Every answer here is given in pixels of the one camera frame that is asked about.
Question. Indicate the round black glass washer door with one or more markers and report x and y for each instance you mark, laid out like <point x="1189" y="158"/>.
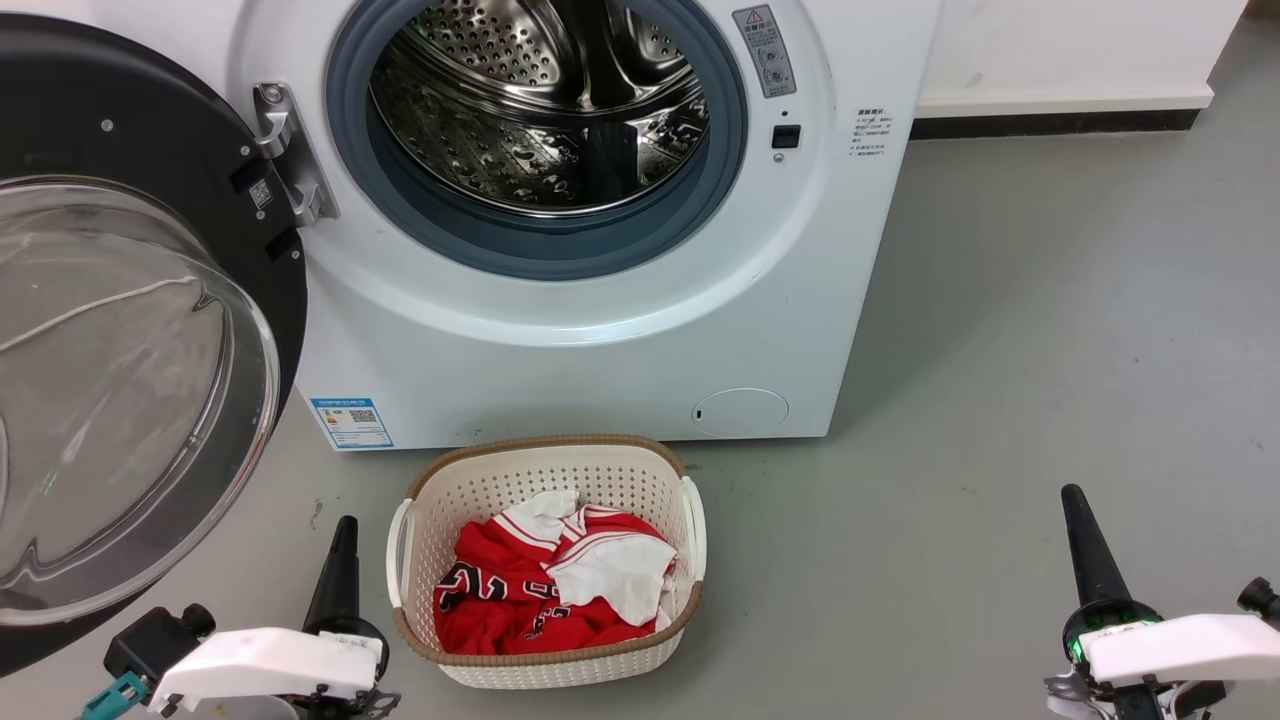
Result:
<point x="150" y="120"/>

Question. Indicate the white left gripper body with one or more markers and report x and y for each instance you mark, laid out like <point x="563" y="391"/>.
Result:
<point x="270" y="665"/>

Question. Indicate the red white sports jersey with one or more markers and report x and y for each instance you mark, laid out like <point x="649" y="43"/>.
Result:
<point x="500" y="600"/>

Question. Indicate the teal connector plug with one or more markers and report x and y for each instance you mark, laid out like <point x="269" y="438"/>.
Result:
<point x="112" y="698"/>

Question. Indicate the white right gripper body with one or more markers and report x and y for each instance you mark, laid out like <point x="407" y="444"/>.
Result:
<point x="1170" y="650"/>

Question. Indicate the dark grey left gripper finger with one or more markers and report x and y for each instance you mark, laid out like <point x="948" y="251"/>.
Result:
<point x="335" y="580"/>

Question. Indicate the grey warning sticker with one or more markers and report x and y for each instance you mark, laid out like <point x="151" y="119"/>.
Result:
<point x="765" y="50"/>

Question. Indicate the blue white energy label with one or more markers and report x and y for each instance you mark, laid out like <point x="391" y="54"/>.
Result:
<point x="352" y="424"/>

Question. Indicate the black door latch slot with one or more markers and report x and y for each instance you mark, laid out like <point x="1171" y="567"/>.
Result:
<point x="786" y="136"/>

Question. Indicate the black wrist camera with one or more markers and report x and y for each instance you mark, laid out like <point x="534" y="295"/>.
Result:
<point x="150" y="640"/>
<point x="1260" y="598"/>

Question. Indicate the black baseboard strip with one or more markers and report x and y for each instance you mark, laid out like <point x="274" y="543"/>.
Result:
<point x="1050" y="123"/>

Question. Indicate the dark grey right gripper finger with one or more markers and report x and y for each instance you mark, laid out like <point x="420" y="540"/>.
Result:
<point x="1092" y="555"/>

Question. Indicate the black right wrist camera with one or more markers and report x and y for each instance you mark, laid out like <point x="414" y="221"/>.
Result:
<point x="1260" y="598"/>

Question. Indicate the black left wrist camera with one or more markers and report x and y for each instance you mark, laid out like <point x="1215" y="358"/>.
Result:
<point x="150" y="640"/>

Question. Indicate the steel perforated washer drum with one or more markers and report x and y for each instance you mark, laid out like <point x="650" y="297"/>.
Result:
<point x="520" y="130"/>

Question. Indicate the white front-load washing machine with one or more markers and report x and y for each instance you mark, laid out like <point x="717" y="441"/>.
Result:
<point x="560" y="370"/>

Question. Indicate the metal door hinge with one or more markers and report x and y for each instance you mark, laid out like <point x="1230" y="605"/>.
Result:
<point x="290" y="150"/>

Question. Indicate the cream perforated laundry basket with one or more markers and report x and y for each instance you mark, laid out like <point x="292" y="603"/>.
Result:
<point x="500" y="475"/>

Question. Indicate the round white filter cover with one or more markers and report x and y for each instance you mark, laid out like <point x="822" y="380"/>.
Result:
<point x="740" y="413"/>

